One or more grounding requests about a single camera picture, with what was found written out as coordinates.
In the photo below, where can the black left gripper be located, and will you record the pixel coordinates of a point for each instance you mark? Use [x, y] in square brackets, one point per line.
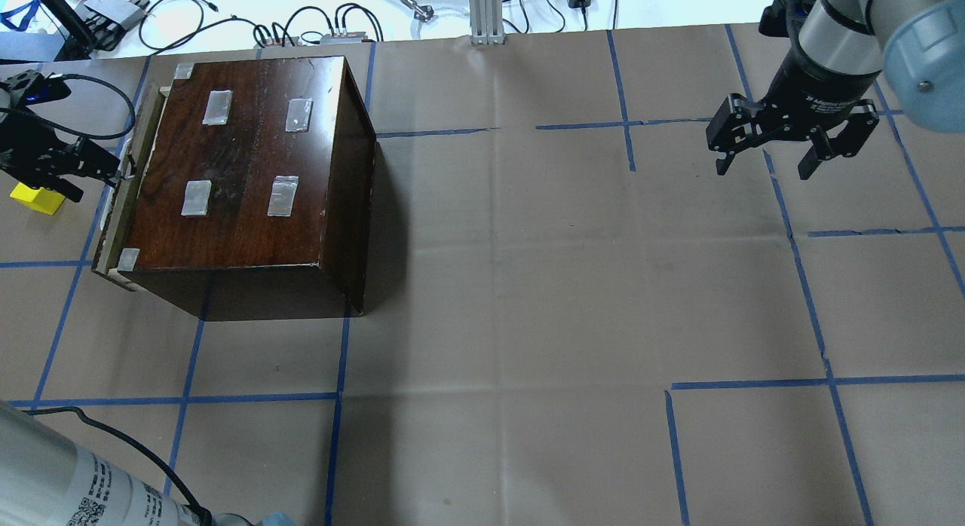
[29, 145]

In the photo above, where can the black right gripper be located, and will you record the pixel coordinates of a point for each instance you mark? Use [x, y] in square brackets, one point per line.
[816, 87]

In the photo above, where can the yellow block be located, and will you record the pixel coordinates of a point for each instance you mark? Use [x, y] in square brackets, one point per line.
[40, 200]

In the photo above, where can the light wooden drawer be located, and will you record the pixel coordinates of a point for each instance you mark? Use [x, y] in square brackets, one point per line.
[117, 217]

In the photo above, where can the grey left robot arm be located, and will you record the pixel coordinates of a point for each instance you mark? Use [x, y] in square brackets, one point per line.
[47, 479]

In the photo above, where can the dark wooden drawer cabinet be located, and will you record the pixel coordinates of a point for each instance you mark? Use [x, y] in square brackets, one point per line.
[236, 263]

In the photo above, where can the grey corner tape patch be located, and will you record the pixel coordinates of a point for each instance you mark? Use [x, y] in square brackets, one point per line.
[128, 259]
[183, 71]

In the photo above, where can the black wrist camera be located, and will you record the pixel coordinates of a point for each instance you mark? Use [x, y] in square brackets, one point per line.
[31, 87]

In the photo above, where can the aluminium frame post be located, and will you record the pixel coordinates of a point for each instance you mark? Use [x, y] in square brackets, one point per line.
[486, 22]

